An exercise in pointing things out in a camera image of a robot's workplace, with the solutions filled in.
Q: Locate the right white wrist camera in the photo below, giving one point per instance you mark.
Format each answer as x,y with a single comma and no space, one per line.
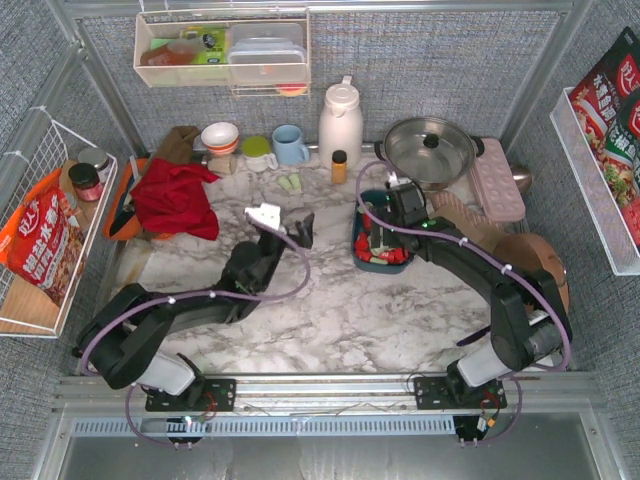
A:
394,180

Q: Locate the blue mug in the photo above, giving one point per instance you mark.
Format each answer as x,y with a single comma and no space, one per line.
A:
289,147

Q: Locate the cream wall basket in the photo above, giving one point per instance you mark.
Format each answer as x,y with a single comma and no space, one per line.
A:
163,59

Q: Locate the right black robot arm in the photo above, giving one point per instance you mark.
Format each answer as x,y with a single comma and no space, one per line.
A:
528,320

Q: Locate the white wire basket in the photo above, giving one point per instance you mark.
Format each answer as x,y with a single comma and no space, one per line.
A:
26,311
619,247

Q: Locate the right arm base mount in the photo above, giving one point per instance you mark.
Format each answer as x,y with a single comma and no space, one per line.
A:
445,393

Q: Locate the red coffee capsule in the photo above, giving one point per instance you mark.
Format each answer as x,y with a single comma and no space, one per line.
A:
364,256
365,222
398,256
362,242

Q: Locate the clear plastic food container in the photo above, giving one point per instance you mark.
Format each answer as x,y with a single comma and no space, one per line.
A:
267,53

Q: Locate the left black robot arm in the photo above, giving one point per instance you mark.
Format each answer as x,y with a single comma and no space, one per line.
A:
122,342

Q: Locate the red seasoning bag right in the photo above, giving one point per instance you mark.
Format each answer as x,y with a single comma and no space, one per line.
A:
606,105

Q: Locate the red seasoning bag left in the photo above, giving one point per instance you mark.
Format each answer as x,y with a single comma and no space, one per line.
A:
40,243

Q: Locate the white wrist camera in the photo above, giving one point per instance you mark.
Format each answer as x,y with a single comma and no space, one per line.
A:
394,180
266,215

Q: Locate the dark lidded jar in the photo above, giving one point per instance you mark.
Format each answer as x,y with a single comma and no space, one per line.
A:
86,182

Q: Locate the silver lidded jar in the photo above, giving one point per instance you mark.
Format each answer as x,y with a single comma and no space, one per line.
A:
94,156

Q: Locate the green packaged item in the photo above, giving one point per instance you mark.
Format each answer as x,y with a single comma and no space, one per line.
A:
212,44

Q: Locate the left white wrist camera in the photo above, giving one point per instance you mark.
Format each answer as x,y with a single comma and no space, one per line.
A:
266,215

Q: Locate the red seasoning bag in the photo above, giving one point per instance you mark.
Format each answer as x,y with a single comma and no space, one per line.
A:
40,243
606,105

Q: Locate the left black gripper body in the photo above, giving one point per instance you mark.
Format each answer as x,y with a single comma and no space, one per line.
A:
288,235

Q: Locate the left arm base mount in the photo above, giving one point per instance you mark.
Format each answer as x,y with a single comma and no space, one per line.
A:
208,395

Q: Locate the pink egg tray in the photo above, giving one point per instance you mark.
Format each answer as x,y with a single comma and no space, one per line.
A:
493,183

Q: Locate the glass pepper grinder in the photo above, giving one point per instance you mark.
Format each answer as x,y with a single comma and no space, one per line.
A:
221,165

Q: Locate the stainless steel pot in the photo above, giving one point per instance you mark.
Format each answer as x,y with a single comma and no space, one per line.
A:
433,152

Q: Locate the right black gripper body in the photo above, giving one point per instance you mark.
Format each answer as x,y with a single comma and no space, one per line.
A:
382,230

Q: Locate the white wire basket left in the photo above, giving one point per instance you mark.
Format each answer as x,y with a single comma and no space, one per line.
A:
26,311

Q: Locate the white wire basket right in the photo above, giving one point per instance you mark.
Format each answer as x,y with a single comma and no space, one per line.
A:
619,247

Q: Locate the orange tray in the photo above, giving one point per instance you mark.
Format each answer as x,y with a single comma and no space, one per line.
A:
121,223

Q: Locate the orange spice bottle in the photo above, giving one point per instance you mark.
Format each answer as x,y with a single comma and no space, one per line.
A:
339,167

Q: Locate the brown cloth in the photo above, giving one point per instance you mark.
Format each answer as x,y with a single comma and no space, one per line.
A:
177,146

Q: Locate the green lidded cup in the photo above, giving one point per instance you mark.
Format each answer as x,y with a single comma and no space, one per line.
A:
257,153

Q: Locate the white thermos jug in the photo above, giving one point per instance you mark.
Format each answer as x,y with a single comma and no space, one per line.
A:
341,124

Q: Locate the round wooden board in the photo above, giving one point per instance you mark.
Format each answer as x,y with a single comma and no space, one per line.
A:
531,252

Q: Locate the white orange striped bowl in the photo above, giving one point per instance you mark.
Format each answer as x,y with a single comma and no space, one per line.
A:
220,138

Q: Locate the red cloth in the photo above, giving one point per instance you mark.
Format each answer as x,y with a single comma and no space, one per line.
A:
170,199

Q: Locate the striped pink cloth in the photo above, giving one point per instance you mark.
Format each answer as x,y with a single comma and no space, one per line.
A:
445,200

